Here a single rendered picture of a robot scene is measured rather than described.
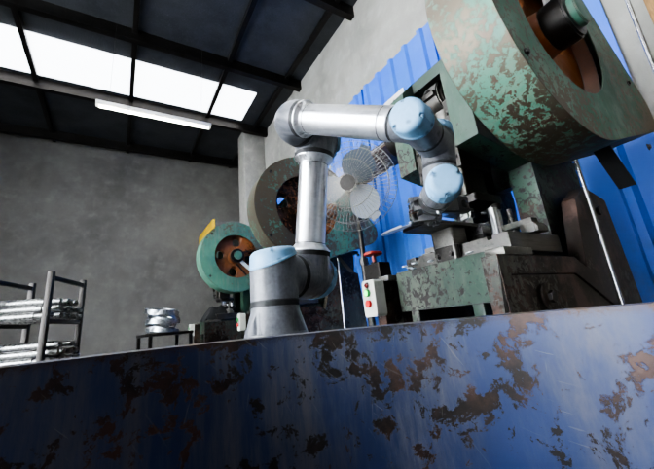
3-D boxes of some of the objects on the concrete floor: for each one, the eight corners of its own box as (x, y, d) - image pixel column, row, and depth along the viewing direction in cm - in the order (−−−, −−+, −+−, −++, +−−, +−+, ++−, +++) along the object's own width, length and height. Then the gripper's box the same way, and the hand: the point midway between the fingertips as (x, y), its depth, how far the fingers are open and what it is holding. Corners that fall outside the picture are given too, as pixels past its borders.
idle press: (198, 388, 328) (199, 217, 377) (177, 380, 406) (181, 239, 455) (329, 365, 413) (316, 227, 461) (291, 362, 490) (284, 244, 539)
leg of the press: (592, 558, 67) (488, 147, 92) (533, 530, 76) (454, 165, 101) (719, 438, 114) (627, 188, 139) (672, 430, 123) (595, 198, 148)
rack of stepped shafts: (39, 445, 183) (61, 270, 210) (-64, 460, 174) (-27, 274, 201) (79, 424, 224) (93, 279, 250) (-3, 435, 214) (21, 284, 241)
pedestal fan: (397, 432, 149) (355, 117, 194) (325, 416, 186) (304, 154, 231) (517, 381, 228) (467, 166, 273) (449, 377, 265) (416, 188, 310)
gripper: (410, 186, 88) (403, 207, 108) (416, 220, 86) (407, 235, 106) (444, 181, 87) (430, 203, 107) (451, 216, 85) (435, 233, 105)
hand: (428, 218), depth 105 cm, fingers closed
